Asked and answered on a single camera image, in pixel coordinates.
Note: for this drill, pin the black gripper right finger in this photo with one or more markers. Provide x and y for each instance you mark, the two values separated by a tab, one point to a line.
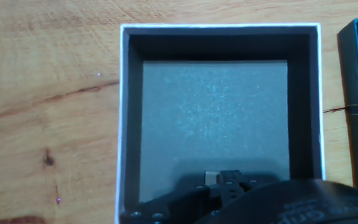
230	188

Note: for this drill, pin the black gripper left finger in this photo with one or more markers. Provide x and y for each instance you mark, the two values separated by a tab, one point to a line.
172	205

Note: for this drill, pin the pink square gift box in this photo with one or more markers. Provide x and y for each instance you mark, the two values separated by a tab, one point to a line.
213	109

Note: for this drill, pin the dark blue square gift box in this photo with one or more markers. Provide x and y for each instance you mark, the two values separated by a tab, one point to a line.
353	93

